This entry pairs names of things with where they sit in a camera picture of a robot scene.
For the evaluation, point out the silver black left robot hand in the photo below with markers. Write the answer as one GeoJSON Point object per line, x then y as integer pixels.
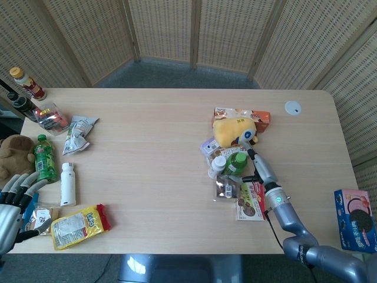
{"type": "Point", "coordinates": [7, 224]}

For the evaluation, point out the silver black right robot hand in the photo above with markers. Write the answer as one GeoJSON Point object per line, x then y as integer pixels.
{"type": "Point", "coordinates": [263, 169]}

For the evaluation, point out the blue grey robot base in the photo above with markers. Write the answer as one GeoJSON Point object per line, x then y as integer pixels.
{"type": "Point", "coordinates": [179, 268]}

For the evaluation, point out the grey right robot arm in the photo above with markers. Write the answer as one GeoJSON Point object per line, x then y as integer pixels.
{"type": "Point", "coordinates": [291, 219]}

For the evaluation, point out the thin blue box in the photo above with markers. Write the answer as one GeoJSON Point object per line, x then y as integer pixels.
{"type": "Point", "coordinates": [29, 210]}

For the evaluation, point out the red green cookie box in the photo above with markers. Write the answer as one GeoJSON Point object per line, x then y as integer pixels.
{"type": "Point", "coordinates": [248, 204]}

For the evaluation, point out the beige printed snack pack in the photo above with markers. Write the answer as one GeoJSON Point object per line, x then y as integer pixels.
{"type": "Point", "coordinates": [226, 152]}

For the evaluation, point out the brown white snack packet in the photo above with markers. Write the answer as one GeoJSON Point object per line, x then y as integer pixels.
{"type": "Point", "coordinates": [47, 216]}

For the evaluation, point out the silver brown foil packet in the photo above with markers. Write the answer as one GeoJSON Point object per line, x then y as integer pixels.
{"type": "Point", "coordinates": [224, 190]}

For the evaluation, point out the small white pill bottle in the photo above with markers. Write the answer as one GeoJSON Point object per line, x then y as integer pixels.
{"type": "Point", "coordinates": [218, 165]}

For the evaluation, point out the yellow plush toy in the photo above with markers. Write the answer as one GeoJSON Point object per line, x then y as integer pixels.
{"type": "Point", "coordinates": [231, 131]}

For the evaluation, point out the orange snack box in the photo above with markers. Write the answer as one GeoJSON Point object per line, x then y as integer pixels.
{"type": "Point", "coordinates": [262, 118]}

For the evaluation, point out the purple small packet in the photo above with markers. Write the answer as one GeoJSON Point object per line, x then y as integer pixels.
{"type": "Point", "coordinates": [208, 146]}

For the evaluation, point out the brown plush toy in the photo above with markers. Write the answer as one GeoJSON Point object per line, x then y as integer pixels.
{"type": "Point", "coordinates": [14, 156]}

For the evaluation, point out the white round lid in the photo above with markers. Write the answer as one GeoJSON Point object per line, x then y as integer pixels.
{"type": "Point", "coordinates": [293, 108]}

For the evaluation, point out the yellow red snack bag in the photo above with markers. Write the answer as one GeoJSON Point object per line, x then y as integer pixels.
{"type": "Point", "coordinates": [78, 225]}

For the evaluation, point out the white plastic bottle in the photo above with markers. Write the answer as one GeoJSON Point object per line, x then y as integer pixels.
{"type": "Point", "coordinates": [68, 185]}

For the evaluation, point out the green tea bottle yellow label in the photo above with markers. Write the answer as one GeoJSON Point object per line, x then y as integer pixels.
{"type": "Point", "coordinates": [44, 160]}

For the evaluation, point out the blue oreo cookie box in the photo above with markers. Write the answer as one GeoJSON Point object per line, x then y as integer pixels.
{"type": "Point", "coordinates": [356, 221]}

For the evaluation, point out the clear snack bag orange contents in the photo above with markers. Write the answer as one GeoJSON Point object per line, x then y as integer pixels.
{"type": "Point", "coordinates": [51, 119]}

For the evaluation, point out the silver green snack bag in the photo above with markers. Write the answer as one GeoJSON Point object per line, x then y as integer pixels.
{"type": "Point", "coordinates": [77, 134]}

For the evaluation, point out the bamboo folding screen panel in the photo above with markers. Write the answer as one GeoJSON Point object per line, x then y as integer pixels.
{"type": "Point", "coordinates": [306, 44]}
{"type": "Point", "coordinates": [232, 32]}
{"type": "Point", "coordinates": [97, 32]}
{"type": "Point", "coordinates": [35, 44]}
{"type": "Point", "coordinates": [162, 29]}
{"type": "Point", "coordinates": [356, 97]}

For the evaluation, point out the dark glass bottle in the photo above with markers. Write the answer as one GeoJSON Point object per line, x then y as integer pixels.
{"type": "Point", "coordinates": [25, 106]}

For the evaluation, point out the milk tea bottle yellow cap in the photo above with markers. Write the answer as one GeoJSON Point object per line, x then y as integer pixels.
{"type": "Point", "coordinates": [31, 85]}

